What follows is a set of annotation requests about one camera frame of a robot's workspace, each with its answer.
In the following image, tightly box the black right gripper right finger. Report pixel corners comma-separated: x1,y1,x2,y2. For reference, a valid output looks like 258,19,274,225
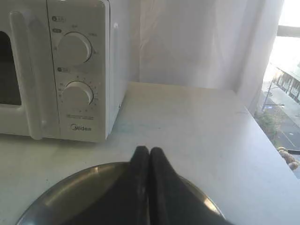
149,147,230,225

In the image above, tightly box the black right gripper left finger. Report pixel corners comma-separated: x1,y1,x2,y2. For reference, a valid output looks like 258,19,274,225
93,146,150,225

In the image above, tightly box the white microwave door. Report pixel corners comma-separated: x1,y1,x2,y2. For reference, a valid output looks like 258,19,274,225
0,0,60,140

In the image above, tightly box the white Midea microwave oven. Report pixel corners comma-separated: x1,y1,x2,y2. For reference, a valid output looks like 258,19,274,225
47,0,140,143

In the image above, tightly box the round metal tray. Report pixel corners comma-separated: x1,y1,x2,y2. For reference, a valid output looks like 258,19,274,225
18,162,225,225

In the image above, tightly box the white backdrop curtain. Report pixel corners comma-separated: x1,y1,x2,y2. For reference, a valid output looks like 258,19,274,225
124,0,284,113

